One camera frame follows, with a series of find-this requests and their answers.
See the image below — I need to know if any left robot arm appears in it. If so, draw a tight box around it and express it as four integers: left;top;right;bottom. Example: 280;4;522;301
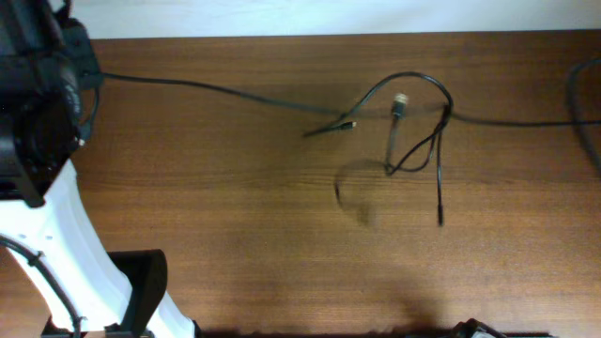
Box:
1;0;201;337

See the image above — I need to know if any right camera cable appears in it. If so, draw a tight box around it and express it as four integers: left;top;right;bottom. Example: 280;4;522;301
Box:
564;57;601;176

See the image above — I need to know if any camera cable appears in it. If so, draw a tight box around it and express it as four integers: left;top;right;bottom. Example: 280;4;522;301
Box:
564;57;601;176
0;234;85;338

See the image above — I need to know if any left camera cable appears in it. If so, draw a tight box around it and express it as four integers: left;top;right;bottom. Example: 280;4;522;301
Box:
0;234;85;338

